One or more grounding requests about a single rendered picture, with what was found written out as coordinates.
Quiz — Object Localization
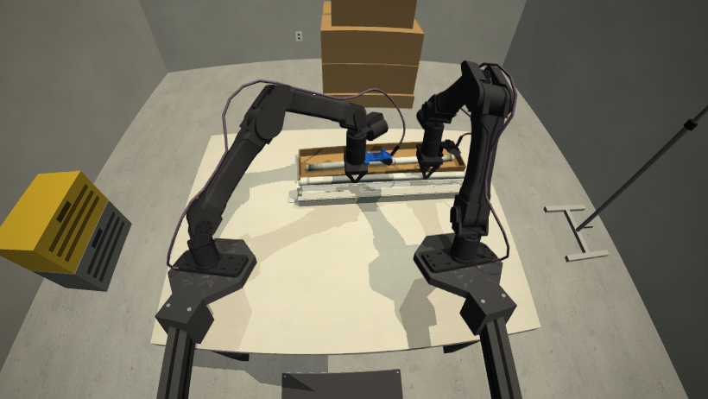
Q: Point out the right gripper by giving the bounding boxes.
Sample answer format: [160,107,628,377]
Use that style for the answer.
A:
[416,137,459,179]

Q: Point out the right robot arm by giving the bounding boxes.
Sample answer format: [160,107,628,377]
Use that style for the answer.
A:
[416,60,515,274]

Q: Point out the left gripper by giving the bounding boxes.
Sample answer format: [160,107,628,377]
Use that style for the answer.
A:
[344,148,393,183]

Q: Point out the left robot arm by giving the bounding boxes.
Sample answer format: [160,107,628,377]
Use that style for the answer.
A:
[173,85,389,277]

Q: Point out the tan open cardboard box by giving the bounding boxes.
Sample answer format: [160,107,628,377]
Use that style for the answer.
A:
[299,142,466,180]

